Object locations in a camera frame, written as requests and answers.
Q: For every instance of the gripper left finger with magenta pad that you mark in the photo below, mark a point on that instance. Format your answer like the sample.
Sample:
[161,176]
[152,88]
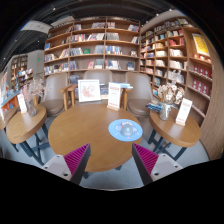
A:
[70,167]

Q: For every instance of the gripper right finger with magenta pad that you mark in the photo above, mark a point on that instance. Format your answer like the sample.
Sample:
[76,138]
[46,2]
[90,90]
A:
[152,166]

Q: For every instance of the grey computer mouse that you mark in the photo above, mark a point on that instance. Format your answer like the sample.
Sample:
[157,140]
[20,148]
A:
[127,130]

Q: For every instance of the round blue mouse pad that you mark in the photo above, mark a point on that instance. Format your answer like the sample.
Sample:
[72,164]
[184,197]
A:
[115,126]

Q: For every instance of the round wooden right table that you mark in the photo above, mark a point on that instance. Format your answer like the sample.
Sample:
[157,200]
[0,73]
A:
[183,136]

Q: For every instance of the round wooden table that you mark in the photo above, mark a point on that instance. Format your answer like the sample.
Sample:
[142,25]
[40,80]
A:
[23,126]
[183,136]
[89,124]

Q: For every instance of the round wooden centre table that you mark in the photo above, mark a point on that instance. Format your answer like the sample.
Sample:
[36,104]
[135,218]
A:
[89,124]

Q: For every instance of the stack of books on table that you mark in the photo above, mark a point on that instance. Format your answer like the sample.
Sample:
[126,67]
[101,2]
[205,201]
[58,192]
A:
[155,107]

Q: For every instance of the round wooden left table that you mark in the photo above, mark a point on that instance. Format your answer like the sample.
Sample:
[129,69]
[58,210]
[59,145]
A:
[23,126]

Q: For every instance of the white right sign stand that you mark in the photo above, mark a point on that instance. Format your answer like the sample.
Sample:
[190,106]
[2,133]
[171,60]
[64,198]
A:
[183,112]

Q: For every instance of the white sign stand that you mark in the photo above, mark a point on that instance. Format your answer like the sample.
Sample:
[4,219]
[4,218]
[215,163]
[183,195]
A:
[114,96]
[22,103]
[183,112]

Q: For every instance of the right beige armchair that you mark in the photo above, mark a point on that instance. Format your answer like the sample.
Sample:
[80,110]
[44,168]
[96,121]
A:
[140,95]

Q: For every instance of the beige armchair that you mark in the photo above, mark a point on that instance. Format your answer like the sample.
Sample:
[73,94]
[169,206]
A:
[103,76]
[140,95]
[55,98]

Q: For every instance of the left beige armchair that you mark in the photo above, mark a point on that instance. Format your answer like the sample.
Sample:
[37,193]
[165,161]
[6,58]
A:
[55,98]

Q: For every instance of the glass vase with dried flowers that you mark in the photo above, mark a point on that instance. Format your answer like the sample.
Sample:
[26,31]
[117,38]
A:
[170,94]

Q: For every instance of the white framed picture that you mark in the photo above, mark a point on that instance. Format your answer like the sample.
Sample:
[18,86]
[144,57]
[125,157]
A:
[88,90]

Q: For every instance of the white left sign stand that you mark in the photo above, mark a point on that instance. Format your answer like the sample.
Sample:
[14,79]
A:
[22,103]

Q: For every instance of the white centre sign stand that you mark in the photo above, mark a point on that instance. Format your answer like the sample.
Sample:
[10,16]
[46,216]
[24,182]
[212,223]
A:
[114,96]

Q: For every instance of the vase with pink dried flowers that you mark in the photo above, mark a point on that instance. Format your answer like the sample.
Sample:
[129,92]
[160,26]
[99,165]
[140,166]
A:
[30,91]

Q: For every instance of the middle beige armchair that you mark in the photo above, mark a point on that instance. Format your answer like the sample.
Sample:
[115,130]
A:
[103,76]

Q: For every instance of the far left bookshelf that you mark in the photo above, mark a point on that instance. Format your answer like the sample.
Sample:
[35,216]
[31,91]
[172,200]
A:
[20,73]

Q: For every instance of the wooden right bookshelf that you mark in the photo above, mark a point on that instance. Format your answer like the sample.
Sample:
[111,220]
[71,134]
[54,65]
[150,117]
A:
[166,45]

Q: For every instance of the wooden bookshelf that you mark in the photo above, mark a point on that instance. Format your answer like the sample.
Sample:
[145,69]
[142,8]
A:
[166,45]
[94,43]

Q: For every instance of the wooden centre bookshelf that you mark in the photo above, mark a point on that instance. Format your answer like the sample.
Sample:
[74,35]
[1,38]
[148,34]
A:
[94,43]

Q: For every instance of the yellow poster on shelf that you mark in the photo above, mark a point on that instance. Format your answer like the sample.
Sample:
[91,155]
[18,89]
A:
[201,46]

